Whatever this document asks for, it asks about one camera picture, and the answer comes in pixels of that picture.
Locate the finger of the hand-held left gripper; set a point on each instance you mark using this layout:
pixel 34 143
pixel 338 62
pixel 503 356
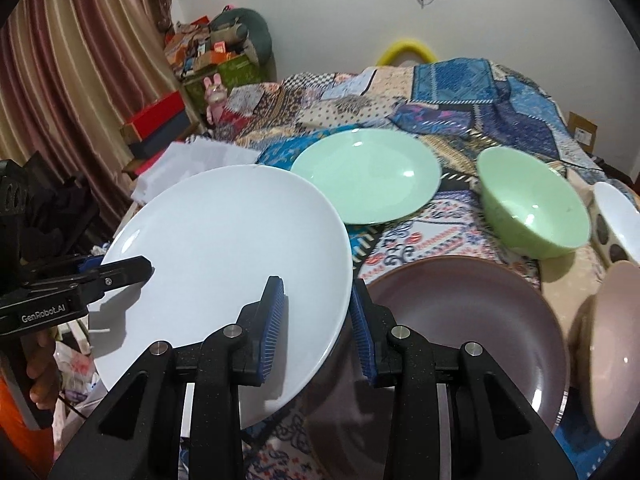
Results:
pixel 125 272
pixel 91 263

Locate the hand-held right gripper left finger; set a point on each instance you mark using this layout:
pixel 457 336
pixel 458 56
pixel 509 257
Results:
pixel 272 330

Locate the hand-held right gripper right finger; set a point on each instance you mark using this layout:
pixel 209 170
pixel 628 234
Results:
pixel 360 330

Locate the mauve plate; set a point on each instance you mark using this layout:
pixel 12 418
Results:
pixel 450 300

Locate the white plate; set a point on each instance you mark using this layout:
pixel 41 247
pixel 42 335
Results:
pixel 215 240

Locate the green plate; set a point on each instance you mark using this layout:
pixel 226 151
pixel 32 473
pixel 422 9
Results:
pixel 365 175

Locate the green bowl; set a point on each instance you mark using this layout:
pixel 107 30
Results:
pixel 530 210

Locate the person's left hand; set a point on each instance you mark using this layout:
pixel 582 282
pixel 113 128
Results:
pixel 42 360

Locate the dark cloth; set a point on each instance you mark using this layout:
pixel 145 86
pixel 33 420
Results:
pixel 65 210

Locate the clear plastic bag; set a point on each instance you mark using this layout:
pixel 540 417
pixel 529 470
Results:
pixel 75 370

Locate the white cloth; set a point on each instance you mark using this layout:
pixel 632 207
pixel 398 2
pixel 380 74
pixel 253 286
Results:
pixel 185 160

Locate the dark blue box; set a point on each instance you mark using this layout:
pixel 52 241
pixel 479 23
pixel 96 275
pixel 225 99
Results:
pixel 167 141

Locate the red box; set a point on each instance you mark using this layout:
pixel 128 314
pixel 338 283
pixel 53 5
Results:
pixel 160 115

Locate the pink bunny toy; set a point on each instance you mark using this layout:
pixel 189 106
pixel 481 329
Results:
pixel 216 95

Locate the striped curtain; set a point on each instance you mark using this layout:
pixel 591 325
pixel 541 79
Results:
pixel 75 60

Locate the pile of small boxes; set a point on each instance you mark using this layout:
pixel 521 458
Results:
pixel 192 47

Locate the green box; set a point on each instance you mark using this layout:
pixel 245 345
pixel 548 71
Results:
pixel 240 67

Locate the patchwork blanket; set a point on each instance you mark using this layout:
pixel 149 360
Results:
pixel 440 105

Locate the pink bowl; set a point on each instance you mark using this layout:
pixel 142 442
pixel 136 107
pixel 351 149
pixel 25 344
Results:
pixel 610 350

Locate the grey-green cushion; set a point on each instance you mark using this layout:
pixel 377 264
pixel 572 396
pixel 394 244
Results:
pixel 260 30

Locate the white patterned bowl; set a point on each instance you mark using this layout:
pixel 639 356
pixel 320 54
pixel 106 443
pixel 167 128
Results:
pixel 617 215

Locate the cardboard box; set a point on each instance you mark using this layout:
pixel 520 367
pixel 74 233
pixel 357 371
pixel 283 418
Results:
pixel 580 132

